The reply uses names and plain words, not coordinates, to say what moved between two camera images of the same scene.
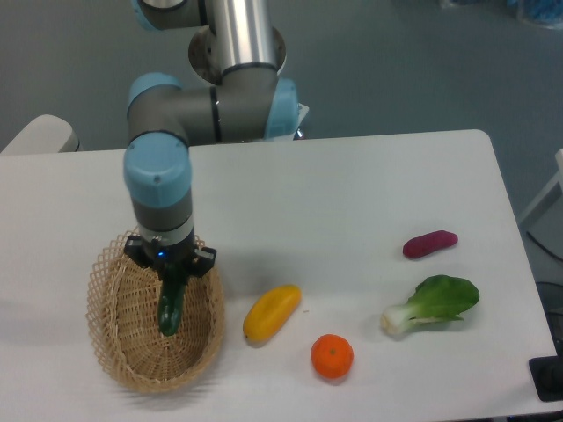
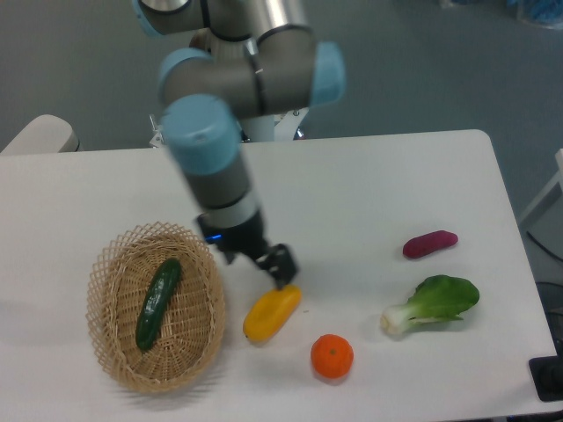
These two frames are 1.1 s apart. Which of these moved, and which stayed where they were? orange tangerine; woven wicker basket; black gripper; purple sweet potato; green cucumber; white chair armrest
Moved: green cucumber; black gripper
Stayed: orange tangerine; purple sweet potato; woven wicker basket; white chair armrest
